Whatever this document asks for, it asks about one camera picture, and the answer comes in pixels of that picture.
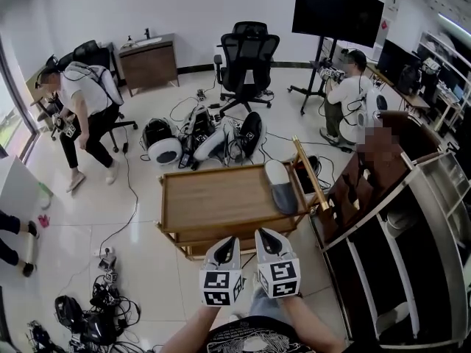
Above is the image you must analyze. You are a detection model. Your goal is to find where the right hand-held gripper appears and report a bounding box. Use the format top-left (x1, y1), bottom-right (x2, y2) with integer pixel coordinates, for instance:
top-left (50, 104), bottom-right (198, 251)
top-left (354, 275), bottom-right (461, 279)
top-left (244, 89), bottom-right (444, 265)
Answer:
top-left (254, 228), bottom-right (300, 299)

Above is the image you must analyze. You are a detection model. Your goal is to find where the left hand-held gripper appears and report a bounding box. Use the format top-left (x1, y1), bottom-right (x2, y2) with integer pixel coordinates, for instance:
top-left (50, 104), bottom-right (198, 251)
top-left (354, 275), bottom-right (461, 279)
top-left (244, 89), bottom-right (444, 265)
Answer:
top-left (199, 235), bottom-right (244, 307)

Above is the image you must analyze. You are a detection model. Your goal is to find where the stainless steel service cart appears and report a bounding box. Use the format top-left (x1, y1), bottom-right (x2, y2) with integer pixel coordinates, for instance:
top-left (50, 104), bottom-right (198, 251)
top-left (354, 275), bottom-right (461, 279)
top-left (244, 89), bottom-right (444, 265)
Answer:
top-left (308, 110), bottom-right (471, 349)

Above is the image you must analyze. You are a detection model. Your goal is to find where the person's right forearm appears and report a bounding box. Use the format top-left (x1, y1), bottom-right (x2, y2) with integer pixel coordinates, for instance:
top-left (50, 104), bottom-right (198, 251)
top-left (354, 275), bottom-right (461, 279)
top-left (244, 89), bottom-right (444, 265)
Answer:
top-left (280, 295), bottom-right (347, 353)

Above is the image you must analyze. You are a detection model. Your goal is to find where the person's left forearm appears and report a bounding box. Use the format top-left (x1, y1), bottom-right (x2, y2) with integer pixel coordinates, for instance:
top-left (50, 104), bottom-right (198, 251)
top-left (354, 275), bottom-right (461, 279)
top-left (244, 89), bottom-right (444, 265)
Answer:
top-left (159, 304), bottom-right (222, 353)

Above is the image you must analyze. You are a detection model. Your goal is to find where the wooden vanity cabinet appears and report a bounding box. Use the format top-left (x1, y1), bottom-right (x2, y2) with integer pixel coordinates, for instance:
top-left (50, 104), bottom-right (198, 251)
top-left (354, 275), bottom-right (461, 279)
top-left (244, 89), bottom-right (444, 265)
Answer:
top-left (117, 32), bottom-right (181, 98)

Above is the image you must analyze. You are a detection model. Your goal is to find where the person's leg in grey trousers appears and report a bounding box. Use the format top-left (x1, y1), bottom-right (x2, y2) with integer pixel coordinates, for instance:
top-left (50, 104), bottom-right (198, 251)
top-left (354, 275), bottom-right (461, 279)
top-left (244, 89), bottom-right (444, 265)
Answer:
top-left (249, 286), bottom-right (286, 321)

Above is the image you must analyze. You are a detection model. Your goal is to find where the person's black printed shirt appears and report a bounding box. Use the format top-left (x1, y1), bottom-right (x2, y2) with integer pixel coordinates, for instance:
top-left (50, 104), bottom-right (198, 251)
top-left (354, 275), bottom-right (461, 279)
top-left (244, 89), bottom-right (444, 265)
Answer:
top-left (205, 315), bottom-right (308, 353)

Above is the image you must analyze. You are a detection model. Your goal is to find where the black round floor device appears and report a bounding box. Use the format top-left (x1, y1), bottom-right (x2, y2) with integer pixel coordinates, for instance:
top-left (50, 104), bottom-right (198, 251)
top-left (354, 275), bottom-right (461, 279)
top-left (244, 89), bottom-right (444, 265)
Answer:
top-left (294, 155), bottom-right (322, 193)

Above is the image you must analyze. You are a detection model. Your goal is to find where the idle grey gripper device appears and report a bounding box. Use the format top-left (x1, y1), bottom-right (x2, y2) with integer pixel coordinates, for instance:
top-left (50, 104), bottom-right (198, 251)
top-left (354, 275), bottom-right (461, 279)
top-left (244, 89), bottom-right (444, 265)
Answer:
top-left (97, 255), bottom-right (119, 283)

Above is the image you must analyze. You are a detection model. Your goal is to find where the black equipment bag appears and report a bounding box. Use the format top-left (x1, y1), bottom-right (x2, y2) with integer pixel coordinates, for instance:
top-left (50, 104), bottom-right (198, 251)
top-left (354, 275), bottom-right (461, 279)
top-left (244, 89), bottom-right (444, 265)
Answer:
top-left (81, 307), bottom-right (124, 346)
top-left (54, 294), bottom-right (85, 329)

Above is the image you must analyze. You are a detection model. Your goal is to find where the black monitor on stand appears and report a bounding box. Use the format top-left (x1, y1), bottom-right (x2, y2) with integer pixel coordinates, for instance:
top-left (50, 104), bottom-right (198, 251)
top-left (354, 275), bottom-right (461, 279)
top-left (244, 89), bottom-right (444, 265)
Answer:
top-left (288, 0), bottom-right (356, 116)

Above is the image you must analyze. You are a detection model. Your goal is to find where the green cloth item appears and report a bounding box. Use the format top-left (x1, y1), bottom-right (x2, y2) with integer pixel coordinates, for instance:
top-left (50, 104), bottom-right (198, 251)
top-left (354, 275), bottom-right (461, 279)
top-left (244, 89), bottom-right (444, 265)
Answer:
top-left (38, 181), bottom-right (55, 210)

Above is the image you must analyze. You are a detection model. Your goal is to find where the black mesh office chair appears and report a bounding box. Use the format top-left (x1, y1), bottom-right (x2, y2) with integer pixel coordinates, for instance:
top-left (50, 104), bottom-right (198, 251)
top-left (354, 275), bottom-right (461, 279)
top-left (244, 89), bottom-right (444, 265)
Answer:
top-left (57, 39), bottom-right (140, 154)
top-left (213, 21), bottom-right (281, 119)

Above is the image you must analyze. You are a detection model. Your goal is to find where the long wooden desk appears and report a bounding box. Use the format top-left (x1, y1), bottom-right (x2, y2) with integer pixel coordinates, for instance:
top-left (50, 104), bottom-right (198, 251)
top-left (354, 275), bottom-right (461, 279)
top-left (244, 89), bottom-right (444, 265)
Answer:
top-left (365, 63), bottom-right (432, 112)

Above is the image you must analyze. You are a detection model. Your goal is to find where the black backpack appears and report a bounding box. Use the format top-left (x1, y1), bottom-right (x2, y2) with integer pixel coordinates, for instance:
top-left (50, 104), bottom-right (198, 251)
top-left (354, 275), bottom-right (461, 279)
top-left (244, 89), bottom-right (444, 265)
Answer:
top-left (396, 63), bottom-right (421, 96)

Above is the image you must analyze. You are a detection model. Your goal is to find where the black desk monitor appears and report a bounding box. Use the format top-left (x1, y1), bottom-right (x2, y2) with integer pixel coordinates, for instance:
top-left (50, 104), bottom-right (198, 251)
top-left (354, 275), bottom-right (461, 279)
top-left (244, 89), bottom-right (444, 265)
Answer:
top-left (376, 38), bottom-right (423, 85)

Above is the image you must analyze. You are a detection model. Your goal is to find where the large black television screen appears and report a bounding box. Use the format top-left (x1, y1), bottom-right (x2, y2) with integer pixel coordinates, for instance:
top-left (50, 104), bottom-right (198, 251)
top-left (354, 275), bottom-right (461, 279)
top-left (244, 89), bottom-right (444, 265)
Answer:
top-left (291, 0), bottom-right (386, 49)

